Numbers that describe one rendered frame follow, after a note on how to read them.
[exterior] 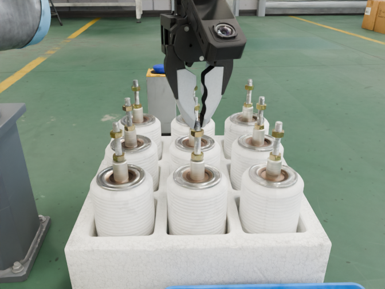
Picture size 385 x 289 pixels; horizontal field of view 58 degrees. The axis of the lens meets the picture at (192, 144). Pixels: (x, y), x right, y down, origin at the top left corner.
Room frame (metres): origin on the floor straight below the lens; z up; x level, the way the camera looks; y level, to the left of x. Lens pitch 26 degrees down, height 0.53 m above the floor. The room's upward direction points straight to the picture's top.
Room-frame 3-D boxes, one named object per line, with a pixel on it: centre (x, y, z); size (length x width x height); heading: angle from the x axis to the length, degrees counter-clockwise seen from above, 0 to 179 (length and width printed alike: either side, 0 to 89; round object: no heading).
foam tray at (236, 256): (0.58, 0.00, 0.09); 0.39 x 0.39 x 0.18; 2
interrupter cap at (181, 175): (0.46, -0.01, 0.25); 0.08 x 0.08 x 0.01
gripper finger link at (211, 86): (0.49, -0.02, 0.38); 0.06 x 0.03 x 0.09; 17
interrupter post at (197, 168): (0.46, -0.01, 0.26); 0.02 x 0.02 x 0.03
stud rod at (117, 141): (0.46, 0.11, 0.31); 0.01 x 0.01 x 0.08
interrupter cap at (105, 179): (0.46, 0.11, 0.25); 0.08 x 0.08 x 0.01
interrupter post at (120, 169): (0.46, 0.11, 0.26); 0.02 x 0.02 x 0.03
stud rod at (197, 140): (0.46, -0.01, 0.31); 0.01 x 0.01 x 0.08
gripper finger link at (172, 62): (0.45, 0.01, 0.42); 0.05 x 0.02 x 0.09; 107
